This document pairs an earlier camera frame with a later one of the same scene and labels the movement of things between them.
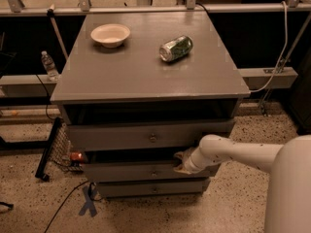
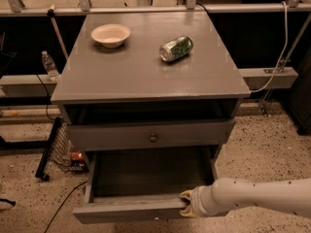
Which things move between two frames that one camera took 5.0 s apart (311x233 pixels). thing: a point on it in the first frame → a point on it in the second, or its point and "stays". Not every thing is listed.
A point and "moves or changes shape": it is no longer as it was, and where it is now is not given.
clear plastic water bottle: x=50 y=66 stays
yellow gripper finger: x=182 y=168 → x=188 y=212
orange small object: x=76 y=155 stays
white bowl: x=111 y=36 stays
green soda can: x=176 y=49 stays
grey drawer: x=155 y=171 moves or changes shape
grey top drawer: x=146 y=135 stays
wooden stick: x=51 y=14 stays
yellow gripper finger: x=186 y=153 → x=188 y=194
